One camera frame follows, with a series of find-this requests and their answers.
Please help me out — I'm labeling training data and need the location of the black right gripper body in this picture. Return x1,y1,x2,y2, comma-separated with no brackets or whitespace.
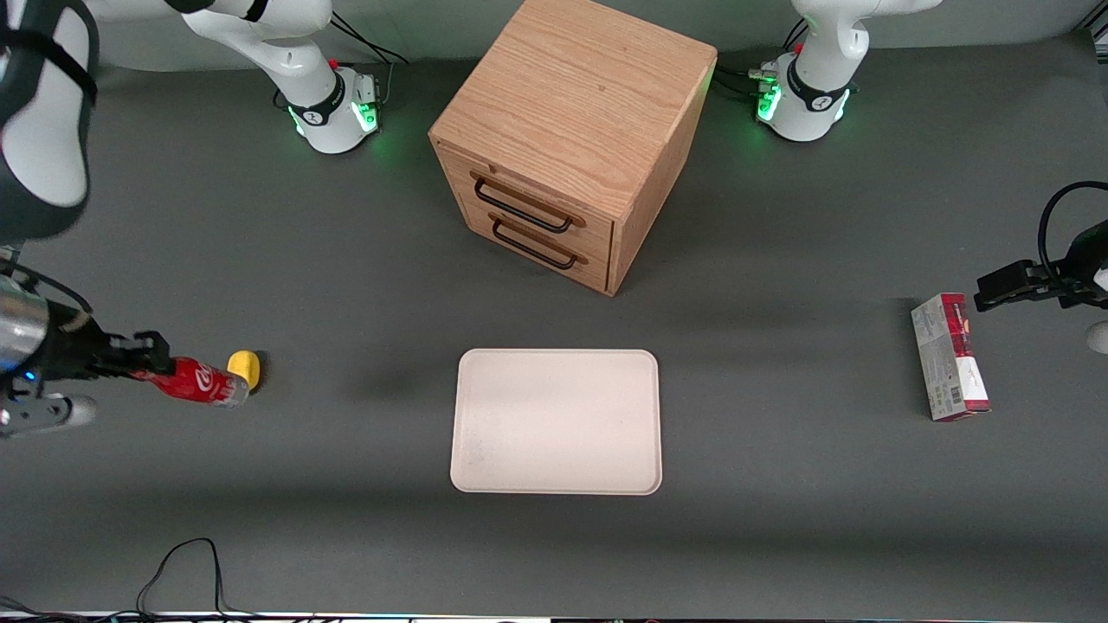
36,303,132,383

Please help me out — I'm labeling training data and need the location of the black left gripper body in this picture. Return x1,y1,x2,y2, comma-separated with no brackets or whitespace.
1034,220,1108,311

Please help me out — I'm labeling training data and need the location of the red coke bottle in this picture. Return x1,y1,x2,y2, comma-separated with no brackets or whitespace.
134,356,252,410

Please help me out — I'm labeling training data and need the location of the cream rectangular tray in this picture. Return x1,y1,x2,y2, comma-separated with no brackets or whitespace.
449,348,664,497

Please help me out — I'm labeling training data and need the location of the white and red carton box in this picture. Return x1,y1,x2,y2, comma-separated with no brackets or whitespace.
910,292,993,423

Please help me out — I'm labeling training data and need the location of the wooden drawer front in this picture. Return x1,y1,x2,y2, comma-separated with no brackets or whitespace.
466,203,614,292
435,140,617,245

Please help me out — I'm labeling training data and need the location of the wooden drawer cabinet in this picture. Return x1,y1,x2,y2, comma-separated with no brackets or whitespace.
428,0,718,298

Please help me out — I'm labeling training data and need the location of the black cable on left wrist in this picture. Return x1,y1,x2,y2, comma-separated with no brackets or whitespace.
1036,179,1108,288

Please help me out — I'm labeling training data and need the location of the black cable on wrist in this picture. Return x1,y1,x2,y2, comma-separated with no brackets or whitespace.
1036,179,1108,288
0,258,94,316

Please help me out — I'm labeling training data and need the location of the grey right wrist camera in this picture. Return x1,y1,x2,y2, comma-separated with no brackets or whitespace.
0,393,99,439

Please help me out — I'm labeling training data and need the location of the black cable on right wrist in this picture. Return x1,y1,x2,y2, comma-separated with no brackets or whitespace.
0,258,94,316

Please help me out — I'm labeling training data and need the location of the thin black looped cable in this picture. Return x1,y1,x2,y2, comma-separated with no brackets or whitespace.
0,536,261,623

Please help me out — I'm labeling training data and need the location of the black cable at left arm base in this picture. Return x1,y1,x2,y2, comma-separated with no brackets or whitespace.
716,62,782,100

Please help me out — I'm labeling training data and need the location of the black cable at arm base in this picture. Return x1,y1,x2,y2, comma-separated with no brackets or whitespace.
716,62,782,100
328,9,410,67

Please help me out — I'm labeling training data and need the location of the black cable at right arm base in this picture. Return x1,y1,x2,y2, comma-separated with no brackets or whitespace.
328,9,410,67

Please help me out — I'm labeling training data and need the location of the black drawer handle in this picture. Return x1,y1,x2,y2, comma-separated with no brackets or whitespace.
490,214,590,272
471,171,588,235

